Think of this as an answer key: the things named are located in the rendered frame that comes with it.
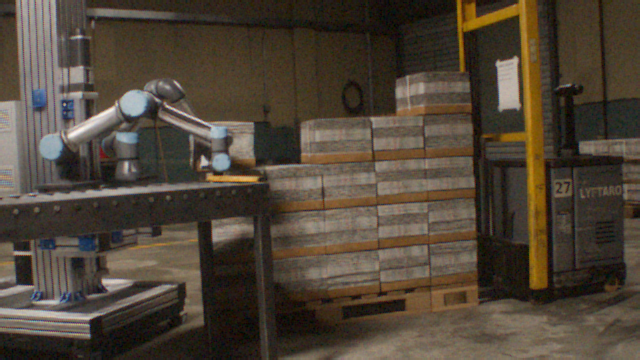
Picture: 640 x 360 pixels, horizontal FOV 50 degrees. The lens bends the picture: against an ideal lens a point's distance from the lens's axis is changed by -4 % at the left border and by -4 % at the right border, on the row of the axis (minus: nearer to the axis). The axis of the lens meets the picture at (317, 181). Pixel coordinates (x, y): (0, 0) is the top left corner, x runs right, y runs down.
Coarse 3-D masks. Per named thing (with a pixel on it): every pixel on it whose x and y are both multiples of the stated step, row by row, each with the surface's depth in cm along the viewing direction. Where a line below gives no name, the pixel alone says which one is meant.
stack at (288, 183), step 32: (416, 160) 373; (288, 192) 353; (320, 192) 358; (352, 192) 363; (384, 192) 368; (416, 192) 373; (224, 224) 344; (288, 224) 352; (320, 224) 358; (352, 224) 362; (384, 224) 369; (416, 224) 373; (320, 256) 359; (352, 256) 364; (384, 256) 369; (416, 256) 374; (224, 288) 345; (256, 288) 350; (288, 288) 354; (320, 288) 359; (416, 288) 376; (224, 320) 345; (256, 320) 371; (288, 320) 369; (320, 320) 360; (352, 320) 365
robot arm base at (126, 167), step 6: (120, 162) 361; (126, 162) 360; (132, 162) 361; (138, 162) 364; (120, 168) 360; (126, 168) 359; (132, 168) 361; (138, 168) 363; (120, 174) 359; (126, 174) 359; (132, 174) 360; (138, 174) 362
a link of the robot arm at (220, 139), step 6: (216, 132) 300; (222, 132) 301; (216, 138) 300; (222, 138) 301; (228, 138) 305; (216, 144) 301; (222, 144) 301; (228, 144) 304; (216, 150) 301; (222, 150) 301; (228, 150) 304
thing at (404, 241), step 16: (272, 208) 350; (288, 208) 353; (304, 208) 355; (384, 240) 368; (400, 240) 371; (416, 240) 374; (224, 256) 344; (240, 256) 346; (288, 256) 353; (352, 288) 364; (368, 288) 367; (384, 288) 369; (400, 288) 372; (224, 304) 345; (240, 304) 347; (256, 304) 350
